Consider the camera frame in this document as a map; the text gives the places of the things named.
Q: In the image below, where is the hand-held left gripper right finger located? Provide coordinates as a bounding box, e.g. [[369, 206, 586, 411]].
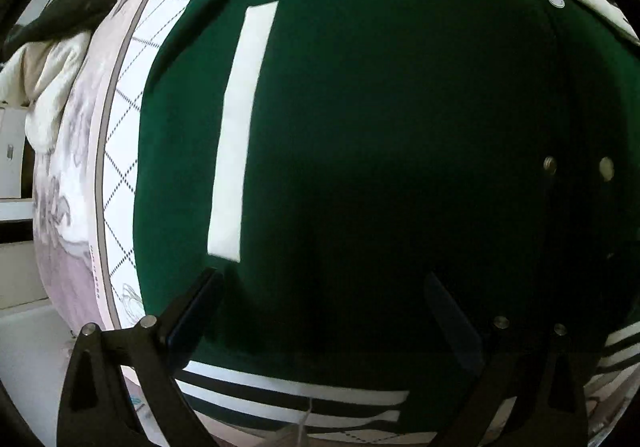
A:
[[424, 271, 601, 447]]

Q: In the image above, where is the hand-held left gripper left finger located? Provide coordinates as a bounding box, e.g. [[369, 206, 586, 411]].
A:
[[56, 267, 226, 447]]

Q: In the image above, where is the green varsity jacket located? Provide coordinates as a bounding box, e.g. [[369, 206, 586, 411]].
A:
[[132, 0, 640, 445]]

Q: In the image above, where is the printed bed sheet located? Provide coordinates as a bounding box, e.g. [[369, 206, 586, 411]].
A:
[[30, 0, 640, 447]]

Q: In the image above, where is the white drawer cabinet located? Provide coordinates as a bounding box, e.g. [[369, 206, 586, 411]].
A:
[[0, 104, 48, 313]]

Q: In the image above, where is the cream cloth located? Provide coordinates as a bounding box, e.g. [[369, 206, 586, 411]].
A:
[[0, 34, 95, 154]]

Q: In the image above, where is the dark cloth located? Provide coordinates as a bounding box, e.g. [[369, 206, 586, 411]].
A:
[[2, 0, 119, 58]]

